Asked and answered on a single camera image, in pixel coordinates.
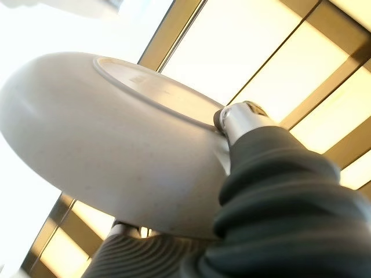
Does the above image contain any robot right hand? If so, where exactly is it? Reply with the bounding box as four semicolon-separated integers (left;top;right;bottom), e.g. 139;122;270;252
82;100;371;278

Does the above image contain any beige ceramic plate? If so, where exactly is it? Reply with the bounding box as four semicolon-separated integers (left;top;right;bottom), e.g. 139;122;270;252
0;51;233;240

